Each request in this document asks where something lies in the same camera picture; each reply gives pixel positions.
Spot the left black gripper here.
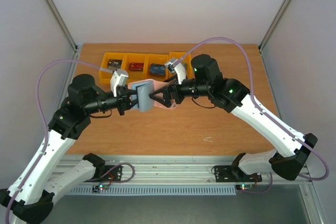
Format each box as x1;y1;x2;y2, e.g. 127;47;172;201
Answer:
85;85;147;116

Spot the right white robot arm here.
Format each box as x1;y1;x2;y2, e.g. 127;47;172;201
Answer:
149;54;318;181

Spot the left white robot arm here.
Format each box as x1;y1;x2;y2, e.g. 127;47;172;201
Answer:
1;74;137;223

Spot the red card stack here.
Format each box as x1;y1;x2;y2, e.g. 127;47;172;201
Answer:
129;62;144;71

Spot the blue card stack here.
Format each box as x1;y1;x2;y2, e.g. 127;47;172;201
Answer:
149;63;165;76

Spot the yellow bin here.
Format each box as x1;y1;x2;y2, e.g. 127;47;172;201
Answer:
169;52;194;79
99;52;124;84
145;54;169;81
121;53;146;82

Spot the left green circuit board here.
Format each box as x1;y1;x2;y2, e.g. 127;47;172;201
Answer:
92;184;109;193

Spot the green circuit board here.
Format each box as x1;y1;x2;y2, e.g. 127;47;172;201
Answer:
236;184;256;191
92;184;109;193

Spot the right green circuit board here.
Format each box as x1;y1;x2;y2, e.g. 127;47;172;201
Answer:
236;184;256;191

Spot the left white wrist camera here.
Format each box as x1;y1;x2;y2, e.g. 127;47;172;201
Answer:
110;69;129;97

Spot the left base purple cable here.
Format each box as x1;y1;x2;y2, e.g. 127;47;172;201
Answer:
86;163;136;183

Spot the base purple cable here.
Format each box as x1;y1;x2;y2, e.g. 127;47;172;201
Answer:
240;173;274;195
86;163;136;183

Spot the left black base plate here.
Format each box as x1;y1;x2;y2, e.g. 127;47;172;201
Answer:
88;165;123;182

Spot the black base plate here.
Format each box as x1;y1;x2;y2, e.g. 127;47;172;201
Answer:
211;165;262;183
88;165;123;182

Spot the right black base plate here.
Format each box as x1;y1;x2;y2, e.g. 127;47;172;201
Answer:
211;165;262;183

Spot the grey slotted cable duct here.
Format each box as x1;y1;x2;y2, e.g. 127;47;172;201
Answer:
68;185;236;196

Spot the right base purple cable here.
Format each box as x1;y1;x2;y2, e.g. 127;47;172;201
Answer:
240;173;274;195

